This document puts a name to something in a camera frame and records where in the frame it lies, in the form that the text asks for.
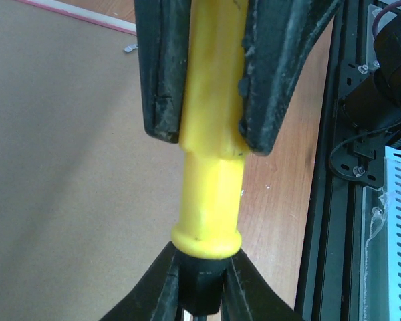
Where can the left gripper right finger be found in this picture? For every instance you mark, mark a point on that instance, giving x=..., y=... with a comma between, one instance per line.
x=247, y=296

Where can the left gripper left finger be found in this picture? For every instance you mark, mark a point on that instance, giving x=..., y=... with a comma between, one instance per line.
x=155, y=296

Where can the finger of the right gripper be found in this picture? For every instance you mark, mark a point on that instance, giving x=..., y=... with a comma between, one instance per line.
x=279, y=36
x=162, y=29

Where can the yellow handled screwdriver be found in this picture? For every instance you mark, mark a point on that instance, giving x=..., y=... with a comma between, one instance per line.
x=206, y=235

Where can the pink picture frame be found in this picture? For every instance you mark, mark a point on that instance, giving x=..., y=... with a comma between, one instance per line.
x=87, y=199

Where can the small metal frame clip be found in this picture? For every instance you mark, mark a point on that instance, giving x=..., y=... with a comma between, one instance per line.
x=130, y=48

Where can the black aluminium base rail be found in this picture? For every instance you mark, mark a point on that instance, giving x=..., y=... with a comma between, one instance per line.
x=344, y=265

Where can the light blue cable duct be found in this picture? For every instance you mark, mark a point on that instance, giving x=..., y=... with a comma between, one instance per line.
x=393, y=229

